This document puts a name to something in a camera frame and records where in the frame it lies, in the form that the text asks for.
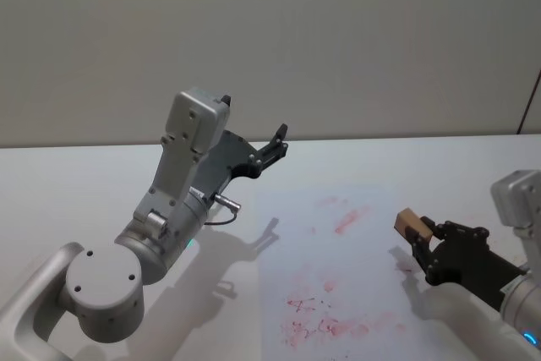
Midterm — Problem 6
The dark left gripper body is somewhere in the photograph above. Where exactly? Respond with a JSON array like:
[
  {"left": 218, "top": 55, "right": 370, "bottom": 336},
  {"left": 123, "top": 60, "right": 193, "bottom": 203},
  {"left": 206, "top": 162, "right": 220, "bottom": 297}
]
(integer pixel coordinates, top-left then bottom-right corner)
[{"left": 189, "top": 129, "right": 263, "bottom": 202}]

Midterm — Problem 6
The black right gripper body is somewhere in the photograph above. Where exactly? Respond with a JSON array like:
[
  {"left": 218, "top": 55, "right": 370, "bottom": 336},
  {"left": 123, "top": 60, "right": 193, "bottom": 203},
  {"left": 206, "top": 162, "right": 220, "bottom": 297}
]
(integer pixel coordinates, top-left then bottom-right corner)
[{"left": 425, "top": 243, "right": 532, "bottom": 311}]

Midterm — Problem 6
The tan wooden block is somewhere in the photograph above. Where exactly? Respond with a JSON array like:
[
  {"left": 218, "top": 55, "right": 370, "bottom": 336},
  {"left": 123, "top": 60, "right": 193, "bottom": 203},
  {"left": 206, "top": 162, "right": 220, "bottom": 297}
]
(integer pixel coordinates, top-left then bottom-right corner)
[{"left": 394, "top": 207, "right": 434, "bottom": 244}]

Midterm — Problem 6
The white sheet with red marks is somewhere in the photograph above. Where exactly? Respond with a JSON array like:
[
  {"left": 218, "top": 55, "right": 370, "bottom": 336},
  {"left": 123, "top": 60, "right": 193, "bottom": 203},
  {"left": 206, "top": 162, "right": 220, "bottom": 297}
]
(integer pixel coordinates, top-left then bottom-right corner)
[{"left": 253, "top": 183, "right": 428, "bottom": 361}]

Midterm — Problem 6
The thin cable with silver plug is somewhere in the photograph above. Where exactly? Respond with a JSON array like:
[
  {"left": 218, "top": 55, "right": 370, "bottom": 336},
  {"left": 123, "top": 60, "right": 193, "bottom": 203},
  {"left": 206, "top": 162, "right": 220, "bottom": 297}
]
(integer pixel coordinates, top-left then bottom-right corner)
[{"left": 201, "top": 193, "right": 243, "bottom": 227}]

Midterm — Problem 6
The dark post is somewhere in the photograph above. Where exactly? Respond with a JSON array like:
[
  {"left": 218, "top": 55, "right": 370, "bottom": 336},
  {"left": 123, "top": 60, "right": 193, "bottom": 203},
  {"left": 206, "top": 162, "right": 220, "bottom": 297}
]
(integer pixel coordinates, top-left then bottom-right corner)
[{"left": 514, "top": 68, "right": 541, "bottom": 136}]

